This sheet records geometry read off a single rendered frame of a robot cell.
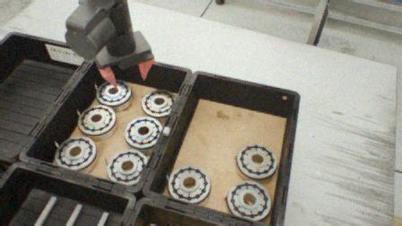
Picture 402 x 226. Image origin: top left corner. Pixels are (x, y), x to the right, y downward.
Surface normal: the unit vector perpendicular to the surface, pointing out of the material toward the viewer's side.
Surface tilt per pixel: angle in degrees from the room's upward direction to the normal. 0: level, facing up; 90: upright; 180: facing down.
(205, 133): 0
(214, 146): 0
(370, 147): 0
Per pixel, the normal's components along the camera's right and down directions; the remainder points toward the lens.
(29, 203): 0.02, -0.63
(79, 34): -0.37, 0.73
